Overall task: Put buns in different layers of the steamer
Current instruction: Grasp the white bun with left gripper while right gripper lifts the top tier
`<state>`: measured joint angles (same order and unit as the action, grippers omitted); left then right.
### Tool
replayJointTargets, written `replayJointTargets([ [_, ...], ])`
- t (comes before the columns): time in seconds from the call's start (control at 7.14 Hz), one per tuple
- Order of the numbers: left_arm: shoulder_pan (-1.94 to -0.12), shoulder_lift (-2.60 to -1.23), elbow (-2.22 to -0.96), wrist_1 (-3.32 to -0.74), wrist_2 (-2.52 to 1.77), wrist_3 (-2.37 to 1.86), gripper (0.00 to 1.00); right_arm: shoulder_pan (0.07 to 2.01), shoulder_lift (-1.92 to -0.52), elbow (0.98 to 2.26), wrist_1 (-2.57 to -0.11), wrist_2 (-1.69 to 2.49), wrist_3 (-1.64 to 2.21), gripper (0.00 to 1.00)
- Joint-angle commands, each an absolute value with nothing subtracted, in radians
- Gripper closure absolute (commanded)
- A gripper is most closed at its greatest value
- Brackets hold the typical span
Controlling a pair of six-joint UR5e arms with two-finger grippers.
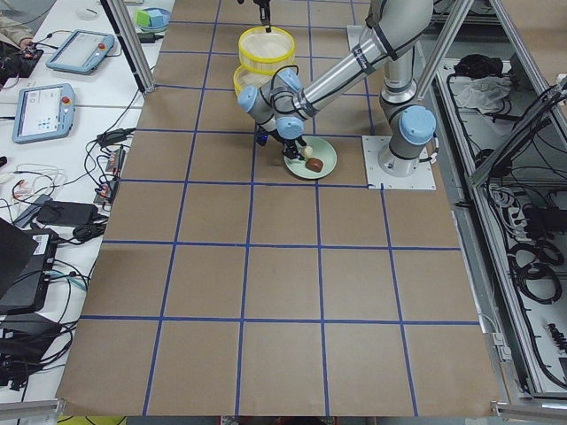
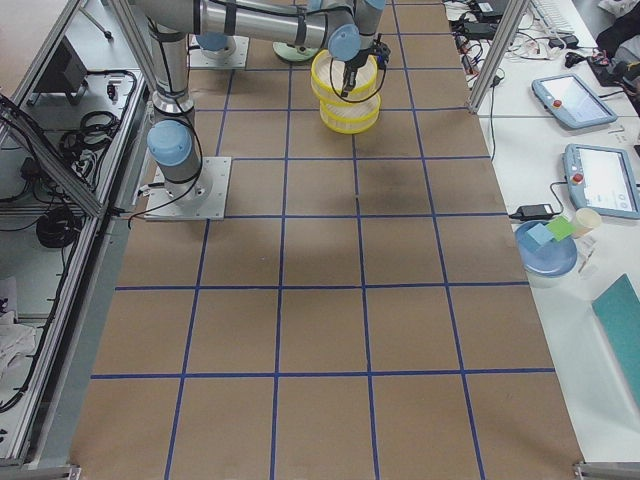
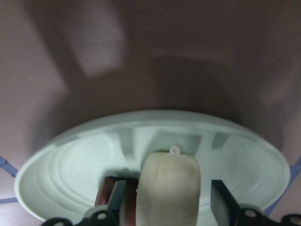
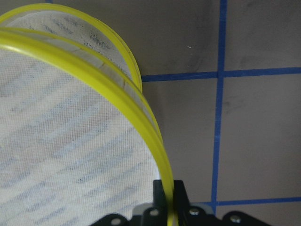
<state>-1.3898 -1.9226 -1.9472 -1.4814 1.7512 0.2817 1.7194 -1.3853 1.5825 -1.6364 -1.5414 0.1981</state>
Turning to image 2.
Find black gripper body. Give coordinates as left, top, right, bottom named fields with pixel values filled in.
left=345, top=34, right=390, bottom=70

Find yellow steamer layer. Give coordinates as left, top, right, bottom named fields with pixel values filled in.
left=319, top=94, right=381, bottom=135
left=311, top=50, right=378, bottom=106

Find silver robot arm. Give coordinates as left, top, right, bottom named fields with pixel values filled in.
left=137, top=1, right=385, bottom=220
left=194, top=1, right=384, bottom=61

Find pale green plate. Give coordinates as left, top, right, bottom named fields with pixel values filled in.
left=272, top=42, right=319, bottom=64

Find upper blue teach pendant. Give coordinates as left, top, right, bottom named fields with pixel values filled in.
left=531, top=74, right=618, bottom=130

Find blue teach pendant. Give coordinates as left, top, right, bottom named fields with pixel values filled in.
left=562, top=144, right=639, bottom=220
left=531, top=74, right=618, bottom=130

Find black power adapter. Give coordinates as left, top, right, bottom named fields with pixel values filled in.
left=509, top=203, right=556, bottom=222

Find blue cube block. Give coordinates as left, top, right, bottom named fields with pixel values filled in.
left=524, top=223, right=554, bottom=251

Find green cube block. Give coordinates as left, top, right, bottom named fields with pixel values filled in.
left=545, top=216, right=575, bottom=242

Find lower blue teach pendant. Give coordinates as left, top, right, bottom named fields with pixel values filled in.
left=562, top=144, right=639, bottom=220

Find beige paper cup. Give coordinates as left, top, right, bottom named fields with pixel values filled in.
left=571, top=207, right=602, bottom=239

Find blue plate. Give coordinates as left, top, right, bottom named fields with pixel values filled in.
left=514, top=220, right=578, bottom=278

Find black control box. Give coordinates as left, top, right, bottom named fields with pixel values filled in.
left=27, top=36, right=88, bottom=106

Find teal green board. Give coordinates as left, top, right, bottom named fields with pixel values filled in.
left=592, top=274, right=639, bottom=407

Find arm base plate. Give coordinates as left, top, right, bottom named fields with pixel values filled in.
left=143, top=157, right=232, bottom=221
left=189, top=36, right=249, bottom=70

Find aluminium frame post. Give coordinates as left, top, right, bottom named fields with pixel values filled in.
left=467, top=0, right=529, bottom=114

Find coiled black cable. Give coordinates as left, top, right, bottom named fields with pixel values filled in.
left=35, top=203, right=81, bottom=249

